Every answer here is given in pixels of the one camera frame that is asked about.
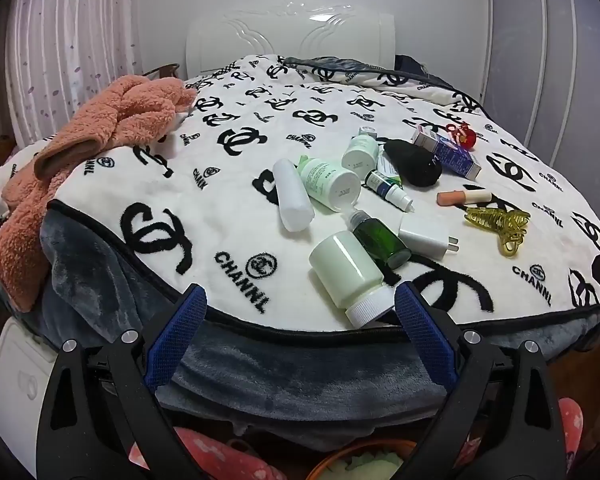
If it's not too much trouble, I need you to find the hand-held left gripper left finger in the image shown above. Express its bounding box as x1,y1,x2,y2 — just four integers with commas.
37,283,209,480

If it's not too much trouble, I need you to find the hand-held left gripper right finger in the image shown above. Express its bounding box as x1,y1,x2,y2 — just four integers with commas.
394,282,566,480

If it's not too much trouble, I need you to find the white charger plug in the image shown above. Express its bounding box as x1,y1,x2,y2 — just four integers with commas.
397,215,462,260

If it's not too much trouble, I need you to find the large white plastic bottle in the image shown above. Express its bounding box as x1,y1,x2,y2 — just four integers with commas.
308,231,396,327

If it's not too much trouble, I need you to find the orange lip balm tube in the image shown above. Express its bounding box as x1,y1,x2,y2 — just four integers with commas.
436,188,493,207

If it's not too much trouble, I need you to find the orange plastic bin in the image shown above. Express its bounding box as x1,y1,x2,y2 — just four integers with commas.
305,438,419,480

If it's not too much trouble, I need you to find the eye drop bottle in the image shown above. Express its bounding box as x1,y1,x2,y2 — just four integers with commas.
364,170,415,211

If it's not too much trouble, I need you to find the large green-white jar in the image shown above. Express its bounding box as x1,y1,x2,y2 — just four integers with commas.
296,156,361,213

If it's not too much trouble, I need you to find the white tube bottle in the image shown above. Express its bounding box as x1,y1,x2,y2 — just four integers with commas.
272,157,316,233

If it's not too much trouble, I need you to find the small green-white jar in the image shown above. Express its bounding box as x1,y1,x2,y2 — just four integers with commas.
341,133,381,174

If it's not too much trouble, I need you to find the green glass bottle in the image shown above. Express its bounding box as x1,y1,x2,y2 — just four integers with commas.
348,210,412,269

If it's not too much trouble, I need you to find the person's left leg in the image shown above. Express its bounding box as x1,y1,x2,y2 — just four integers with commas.
129,426,286,480

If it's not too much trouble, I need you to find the person's leg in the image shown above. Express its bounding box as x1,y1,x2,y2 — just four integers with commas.
457,397,584,480
129,426,286,480

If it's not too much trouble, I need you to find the printed blanket with grey backing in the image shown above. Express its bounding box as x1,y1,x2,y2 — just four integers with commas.
0,54,600,436

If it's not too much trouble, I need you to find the yellow hair claw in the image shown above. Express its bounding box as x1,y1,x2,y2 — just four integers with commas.
463,205,531,257

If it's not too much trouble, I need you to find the white plastic storage box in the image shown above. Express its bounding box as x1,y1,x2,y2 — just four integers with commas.
0,320,60,442

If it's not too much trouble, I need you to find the person's right leg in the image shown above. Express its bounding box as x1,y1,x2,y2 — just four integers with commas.
457,397,584,480

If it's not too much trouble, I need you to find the white green paper packet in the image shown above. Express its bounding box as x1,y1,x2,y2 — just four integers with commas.
377,152,406,192

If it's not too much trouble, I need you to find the blue purple carton box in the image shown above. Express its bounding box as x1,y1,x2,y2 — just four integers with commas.
411,127,482,181

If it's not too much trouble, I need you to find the pink fleece garment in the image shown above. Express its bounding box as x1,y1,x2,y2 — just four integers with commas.
0,74,199,312

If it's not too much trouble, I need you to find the printed pillow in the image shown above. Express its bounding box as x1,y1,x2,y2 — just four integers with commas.
282,55,482,107

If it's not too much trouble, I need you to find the white dotted curtain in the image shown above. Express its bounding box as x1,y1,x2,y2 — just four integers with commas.
4,0,142,137

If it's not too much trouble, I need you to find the grey wardrobe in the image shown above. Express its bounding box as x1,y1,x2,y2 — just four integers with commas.
480,0,600,162

